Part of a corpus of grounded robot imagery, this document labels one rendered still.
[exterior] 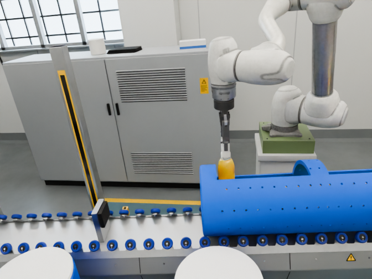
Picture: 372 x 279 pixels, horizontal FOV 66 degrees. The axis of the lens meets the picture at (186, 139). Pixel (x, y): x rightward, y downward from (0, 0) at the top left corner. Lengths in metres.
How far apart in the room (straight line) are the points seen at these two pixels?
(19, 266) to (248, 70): 1.02
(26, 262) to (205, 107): 1.97
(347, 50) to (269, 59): 3.20
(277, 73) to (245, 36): 2.94
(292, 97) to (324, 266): 0.85
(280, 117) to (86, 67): 1.89
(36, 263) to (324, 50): 1.44
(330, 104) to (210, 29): 2.49
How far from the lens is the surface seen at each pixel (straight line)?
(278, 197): 1.09
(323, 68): 1.52
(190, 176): 3.07
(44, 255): 1.24
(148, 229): 1.35
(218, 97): 1.03
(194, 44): 2.75
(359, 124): 4.44
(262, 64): 0.91
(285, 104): 1.69
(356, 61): 4.15
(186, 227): 1.33
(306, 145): 1.75
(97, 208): 1.28
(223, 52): 0.99
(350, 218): 1.20
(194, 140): 2.85
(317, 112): 1.63
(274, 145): 1.72
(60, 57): 1.41
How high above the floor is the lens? 1.82
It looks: 25 degrees down
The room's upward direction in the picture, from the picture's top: 5 degrees counter-clockwise
